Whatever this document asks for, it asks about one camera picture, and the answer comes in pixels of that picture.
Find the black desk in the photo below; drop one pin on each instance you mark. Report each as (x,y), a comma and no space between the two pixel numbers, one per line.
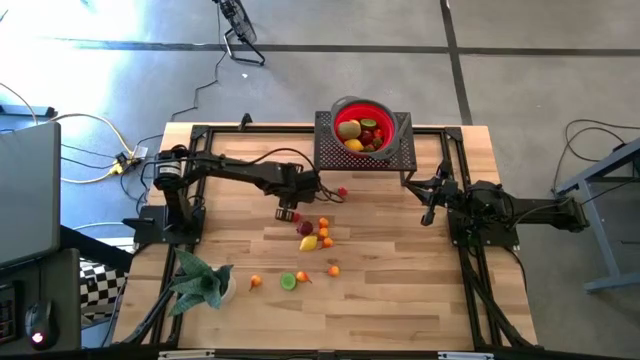
(67,300)

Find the grey power strip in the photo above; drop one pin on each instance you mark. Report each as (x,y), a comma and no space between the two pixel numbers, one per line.
(139,152)

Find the black computer mouse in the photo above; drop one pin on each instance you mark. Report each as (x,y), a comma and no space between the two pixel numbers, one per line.
(40,325)

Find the grey metal table frame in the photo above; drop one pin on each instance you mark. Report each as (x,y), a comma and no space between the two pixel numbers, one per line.
(595,240)

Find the black keyboard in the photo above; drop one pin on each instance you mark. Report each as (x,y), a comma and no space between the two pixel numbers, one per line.
(7,320)

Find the black white checkered board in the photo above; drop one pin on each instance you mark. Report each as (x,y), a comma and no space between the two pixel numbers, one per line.
(100,287)

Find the black perforated metal shelf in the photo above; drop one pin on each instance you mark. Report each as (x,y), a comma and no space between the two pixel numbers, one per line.
(330,160)

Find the green artificial potted plant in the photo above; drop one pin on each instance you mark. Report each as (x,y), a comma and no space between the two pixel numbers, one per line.
(200,285)

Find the black aluminium table frame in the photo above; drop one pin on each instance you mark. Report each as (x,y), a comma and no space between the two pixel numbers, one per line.
(435,130)

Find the black floor fan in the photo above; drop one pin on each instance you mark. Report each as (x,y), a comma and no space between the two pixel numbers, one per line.
(240,22)

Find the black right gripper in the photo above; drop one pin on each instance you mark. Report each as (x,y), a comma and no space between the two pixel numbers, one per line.
(445,192)

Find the dark flat floor bar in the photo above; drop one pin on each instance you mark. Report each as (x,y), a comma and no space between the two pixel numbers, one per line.
(27,111)

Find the red collapsible colander bowl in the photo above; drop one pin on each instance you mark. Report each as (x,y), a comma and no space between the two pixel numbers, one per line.
(390,125)

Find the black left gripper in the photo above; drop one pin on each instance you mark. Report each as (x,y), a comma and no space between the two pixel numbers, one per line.
(300,190)

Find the white light bar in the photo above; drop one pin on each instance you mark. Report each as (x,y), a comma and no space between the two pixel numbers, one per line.
(187,354)
(465,355)

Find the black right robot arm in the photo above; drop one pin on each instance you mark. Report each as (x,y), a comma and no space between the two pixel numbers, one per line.
(540,212)

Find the dark red plastic plum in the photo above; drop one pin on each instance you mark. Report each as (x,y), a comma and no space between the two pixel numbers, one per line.
(305,228)
(366,136)

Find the green lime half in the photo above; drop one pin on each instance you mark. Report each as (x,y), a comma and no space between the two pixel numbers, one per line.
(368,123)

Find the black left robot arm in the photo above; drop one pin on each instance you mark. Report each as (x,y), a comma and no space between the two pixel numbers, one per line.
(240,172)

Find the small orange plastic pear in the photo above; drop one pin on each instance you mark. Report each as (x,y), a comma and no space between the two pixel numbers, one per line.
(333,271)
(378,133)
(327,242)
(255,281)
(301,276)
(323,232)
(323,222)

